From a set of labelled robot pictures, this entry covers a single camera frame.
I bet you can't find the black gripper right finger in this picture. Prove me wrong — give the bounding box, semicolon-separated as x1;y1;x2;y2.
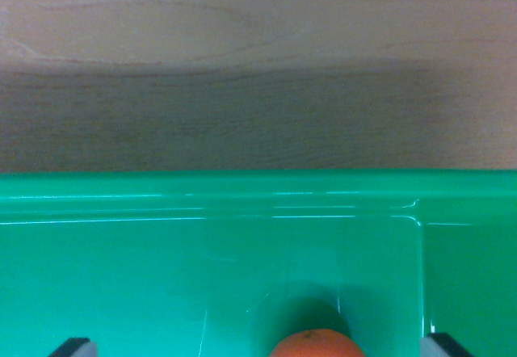
419;332;474;357

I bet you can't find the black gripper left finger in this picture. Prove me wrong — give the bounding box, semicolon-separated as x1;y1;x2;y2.
48;337;99;357

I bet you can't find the orange tangerine fruit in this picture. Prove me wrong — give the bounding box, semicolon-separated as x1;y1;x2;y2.
269;329;367;357

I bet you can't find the green plastic bin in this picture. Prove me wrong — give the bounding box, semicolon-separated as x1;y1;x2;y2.
0;168;517;357

